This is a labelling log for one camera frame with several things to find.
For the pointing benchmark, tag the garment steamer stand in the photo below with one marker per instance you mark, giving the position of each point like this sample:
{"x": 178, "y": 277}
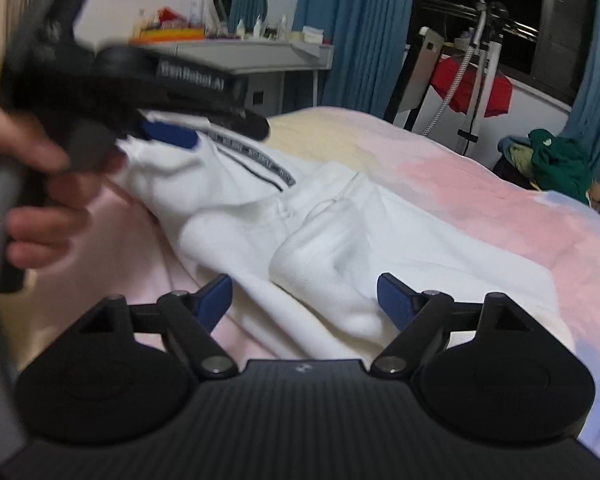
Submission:
{"x": 482, "y": 75}

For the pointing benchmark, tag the small white bottle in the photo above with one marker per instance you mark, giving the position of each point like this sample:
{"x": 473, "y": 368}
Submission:
{"x": 257, "y": 27}
{"x": 241, "y": 29}
{"x": 283, "y": 27}

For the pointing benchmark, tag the yellow green cloth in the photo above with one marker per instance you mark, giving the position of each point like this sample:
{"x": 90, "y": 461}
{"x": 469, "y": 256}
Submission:
{"x": 517, "y": 157}

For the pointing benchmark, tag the pink pastel bed blanket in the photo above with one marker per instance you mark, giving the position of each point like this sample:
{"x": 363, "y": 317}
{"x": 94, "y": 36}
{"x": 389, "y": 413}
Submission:
{"x": 480, "y": 195}

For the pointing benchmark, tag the person's left hand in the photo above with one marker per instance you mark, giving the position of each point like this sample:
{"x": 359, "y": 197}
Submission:
{"x": 35, "y": 225}

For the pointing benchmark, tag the white pants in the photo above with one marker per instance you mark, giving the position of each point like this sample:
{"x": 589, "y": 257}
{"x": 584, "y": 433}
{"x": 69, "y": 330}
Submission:
{"x": 330, "y": 240}

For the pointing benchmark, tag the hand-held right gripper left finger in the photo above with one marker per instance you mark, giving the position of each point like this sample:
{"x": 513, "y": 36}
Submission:
{"x": 214, "y": 301}

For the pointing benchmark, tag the clear tall bottle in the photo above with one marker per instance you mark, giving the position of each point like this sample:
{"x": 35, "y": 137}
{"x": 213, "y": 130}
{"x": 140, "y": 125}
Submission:
{"x": 197, "y": 10}

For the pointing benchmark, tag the dark window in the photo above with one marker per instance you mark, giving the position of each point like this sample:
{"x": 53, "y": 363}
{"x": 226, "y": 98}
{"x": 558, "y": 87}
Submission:
{"x": 525, "y": 35}

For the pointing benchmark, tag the red cloth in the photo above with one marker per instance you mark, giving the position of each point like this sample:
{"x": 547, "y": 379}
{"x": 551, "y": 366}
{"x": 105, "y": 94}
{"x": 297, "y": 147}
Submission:
{"x": 490, "y": 92}

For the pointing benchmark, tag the white box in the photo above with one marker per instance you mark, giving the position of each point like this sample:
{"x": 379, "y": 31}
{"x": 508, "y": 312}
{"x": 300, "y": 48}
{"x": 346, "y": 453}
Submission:
{"x": 313, "y": 35}

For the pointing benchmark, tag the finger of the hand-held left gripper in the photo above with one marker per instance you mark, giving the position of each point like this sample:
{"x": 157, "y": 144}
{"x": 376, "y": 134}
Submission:
{"x": 170, "y": 132}
{"x": 240, "y": 122}

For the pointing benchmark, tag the grey board with black frame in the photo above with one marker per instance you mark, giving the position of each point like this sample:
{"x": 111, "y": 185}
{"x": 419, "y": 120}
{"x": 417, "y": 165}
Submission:
{"x": 420, "y": 75}

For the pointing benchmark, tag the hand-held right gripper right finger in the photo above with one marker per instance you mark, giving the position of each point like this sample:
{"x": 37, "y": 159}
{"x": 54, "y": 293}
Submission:
{"x": 395, "y": 301}

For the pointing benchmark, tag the green garment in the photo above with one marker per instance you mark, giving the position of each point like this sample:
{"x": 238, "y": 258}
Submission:
{"x": 560, "y": 165}

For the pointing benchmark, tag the orange box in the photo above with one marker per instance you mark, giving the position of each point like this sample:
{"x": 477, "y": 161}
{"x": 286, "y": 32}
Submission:
{"x": 167, "y": 35}

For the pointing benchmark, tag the white dressing table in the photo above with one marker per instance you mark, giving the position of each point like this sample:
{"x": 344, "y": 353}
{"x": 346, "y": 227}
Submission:
{"x": 240, "y": 62}

